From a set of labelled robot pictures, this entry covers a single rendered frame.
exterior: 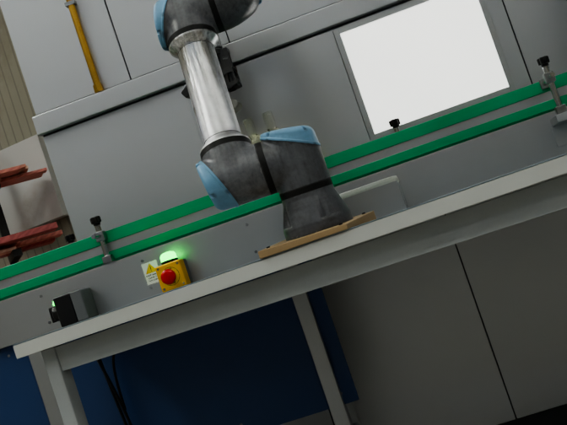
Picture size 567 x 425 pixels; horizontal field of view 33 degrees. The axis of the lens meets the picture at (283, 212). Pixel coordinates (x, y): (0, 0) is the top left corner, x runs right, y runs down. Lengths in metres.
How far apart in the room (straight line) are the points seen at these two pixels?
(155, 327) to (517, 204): 0.85
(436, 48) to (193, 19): 0.86
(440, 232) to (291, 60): 1.04
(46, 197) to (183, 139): 3.98
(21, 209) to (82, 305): 4.40
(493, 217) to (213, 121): 0.63
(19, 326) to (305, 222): 1.02
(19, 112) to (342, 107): 4.51
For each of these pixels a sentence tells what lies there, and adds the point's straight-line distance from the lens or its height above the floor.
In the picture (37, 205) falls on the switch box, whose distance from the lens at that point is 6.83.
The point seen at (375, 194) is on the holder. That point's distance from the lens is 2.28.
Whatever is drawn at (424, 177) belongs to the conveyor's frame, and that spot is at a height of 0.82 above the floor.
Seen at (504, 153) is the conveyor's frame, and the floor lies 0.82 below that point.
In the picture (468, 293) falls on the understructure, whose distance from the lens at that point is 2.77.
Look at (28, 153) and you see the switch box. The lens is 6.86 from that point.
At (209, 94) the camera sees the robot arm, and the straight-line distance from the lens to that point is 2.10.
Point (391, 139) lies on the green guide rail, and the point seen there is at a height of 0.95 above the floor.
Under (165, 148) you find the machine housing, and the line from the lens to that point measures 2.87.
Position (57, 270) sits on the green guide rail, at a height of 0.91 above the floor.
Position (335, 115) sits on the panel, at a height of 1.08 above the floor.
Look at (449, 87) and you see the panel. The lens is 2.76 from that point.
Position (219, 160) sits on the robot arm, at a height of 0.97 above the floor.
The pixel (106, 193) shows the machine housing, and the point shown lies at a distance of 2.92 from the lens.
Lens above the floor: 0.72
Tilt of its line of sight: 3 degrees up
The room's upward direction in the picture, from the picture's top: 19 degrees counter-clockwise
